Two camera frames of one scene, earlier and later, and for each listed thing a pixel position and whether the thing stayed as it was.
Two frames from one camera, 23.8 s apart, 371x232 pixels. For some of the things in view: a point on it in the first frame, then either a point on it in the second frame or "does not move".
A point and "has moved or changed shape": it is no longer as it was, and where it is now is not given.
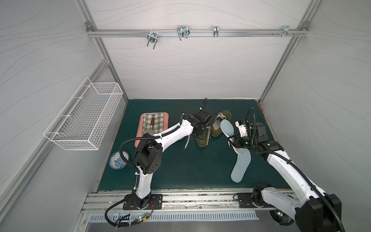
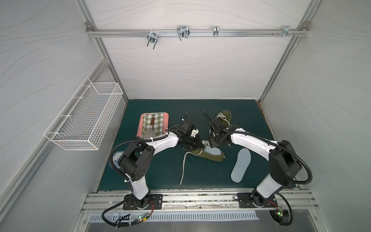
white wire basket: x=81 y=123 does not move
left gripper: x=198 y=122 to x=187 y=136
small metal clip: x=216 y=31 does not move
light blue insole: x=244 y=160 does not move
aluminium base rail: x=190 y=201 does not move
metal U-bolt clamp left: x=152 y=37 does not move
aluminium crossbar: x=200 y=33 does not move
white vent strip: x=130 y=217 does not move
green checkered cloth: x=158 y=126 does not move
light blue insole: x=244 y=157 to x=213 y=151
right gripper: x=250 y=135 to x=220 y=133
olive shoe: x=202 y=143 has moved or changed shape
